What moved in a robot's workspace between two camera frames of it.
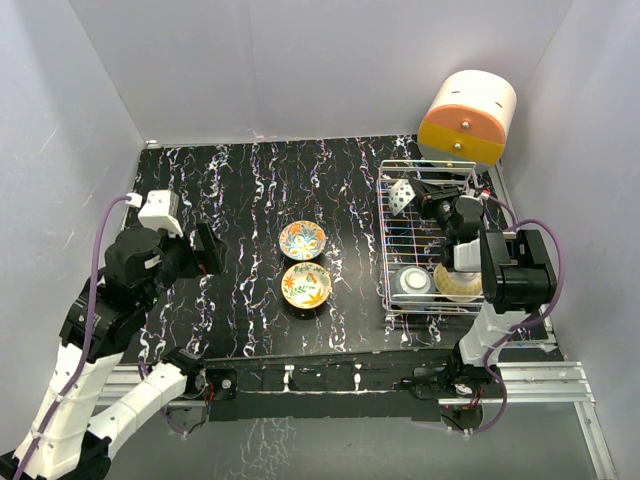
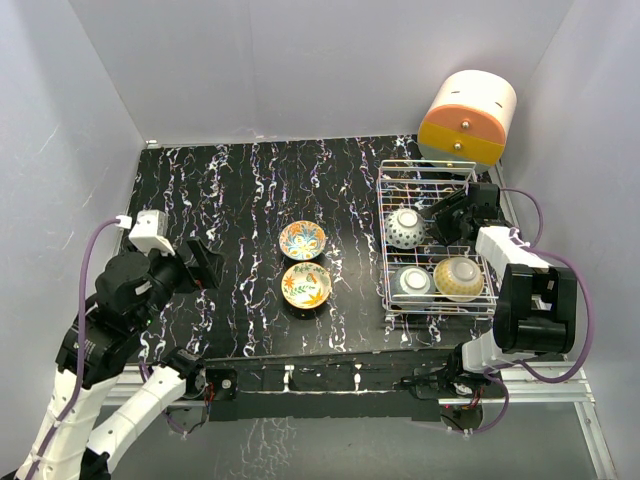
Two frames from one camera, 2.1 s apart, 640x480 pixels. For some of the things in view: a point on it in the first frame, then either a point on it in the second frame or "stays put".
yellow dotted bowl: x=458 y=283 stays put
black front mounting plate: x=376 y=385 stays put
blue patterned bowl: x=400 y=196 to x=405 y=228
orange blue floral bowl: x=302 y=240 stays put
